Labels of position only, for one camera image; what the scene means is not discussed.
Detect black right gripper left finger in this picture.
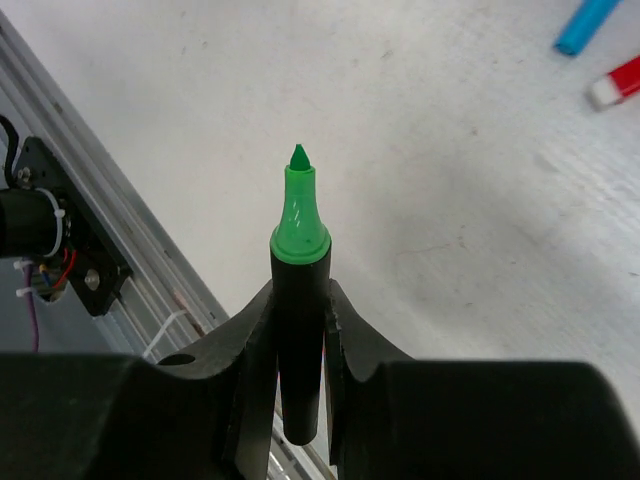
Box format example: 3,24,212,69
114,284,276,479

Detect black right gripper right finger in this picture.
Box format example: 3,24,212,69
325,280,410,479

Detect red pen cap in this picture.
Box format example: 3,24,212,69
587,56,640,110

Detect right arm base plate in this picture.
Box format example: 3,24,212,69
1,136,131,317

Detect aluminium rail frame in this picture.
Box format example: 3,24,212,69
1,20,332,479

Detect green black highlighter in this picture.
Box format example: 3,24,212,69
269,144,332,446

